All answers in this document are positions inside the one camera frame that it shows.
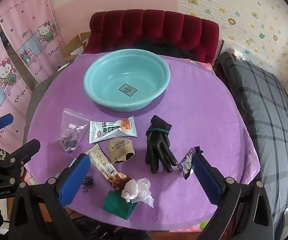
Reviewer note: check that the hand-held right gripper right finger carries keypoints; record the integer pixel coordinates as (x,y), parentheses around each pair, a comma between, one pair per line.
(206,180)

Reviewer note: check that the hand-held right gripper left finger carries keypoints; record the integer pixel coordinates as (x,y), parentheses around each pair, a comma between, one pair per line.
(74,180)

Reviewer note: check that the brown snack wrapper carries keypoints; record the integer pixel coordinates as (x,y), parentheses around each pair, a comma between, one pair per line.
(101,160)

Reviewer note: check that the green scouring pad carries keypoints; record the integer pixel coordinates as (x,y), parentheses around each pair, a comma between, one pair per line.
(114,205)

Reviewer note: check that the clear zip bag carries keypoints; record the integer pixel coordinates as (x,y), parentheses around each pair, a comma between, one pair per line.
(71,127)

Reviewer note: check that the white snack packet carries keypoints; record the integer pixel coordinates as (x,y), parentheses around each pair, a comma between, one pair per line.
(104,132)

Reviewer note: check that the black gloves bundle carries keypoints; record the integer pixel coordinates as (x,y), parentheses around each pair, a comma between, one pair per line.
(156,145)

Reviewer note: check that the white plastic bag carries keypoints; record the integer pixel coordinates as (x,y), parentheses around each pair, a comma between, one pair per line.
(136,187)

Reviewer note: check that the green elastic band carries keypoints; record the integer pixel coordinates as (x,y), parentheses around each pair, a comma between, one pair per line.
(159,130)

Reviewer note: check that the teal plastic basin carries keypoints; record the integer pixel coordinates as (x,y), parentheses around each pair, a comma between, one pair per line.
(104,80)

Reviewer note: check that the grey under cloth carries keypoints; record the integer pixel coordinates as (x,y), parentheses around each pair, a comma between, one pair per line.
(38,97)

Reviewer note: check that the pink cartoon curtain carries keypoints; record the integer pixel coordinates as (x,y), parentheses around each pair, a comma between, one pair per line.
(21,55)

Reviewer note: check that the purple quilted table cover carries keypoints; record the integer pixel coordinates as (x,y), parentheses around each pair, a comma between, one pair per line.
(196,92)

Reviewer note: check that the grey plaid bedding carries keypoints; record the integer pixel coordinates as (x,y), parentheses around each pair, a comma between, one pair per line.
(258,105)

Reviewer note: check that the cardboard box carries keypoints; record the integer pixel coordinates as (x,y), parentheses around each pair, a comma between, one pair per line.
(74,45)

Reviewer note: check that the pink floral cloth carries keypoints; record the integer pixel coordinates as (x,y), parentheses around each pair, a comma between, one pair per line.
(204,66)

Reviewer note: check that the black cloth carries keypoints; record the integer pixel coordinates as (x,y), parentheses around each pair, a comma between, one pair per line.
(169,48)

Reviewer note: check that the red velvet sofa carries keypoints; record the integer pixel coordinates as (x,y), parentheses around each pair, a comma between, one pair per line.
(159,30)

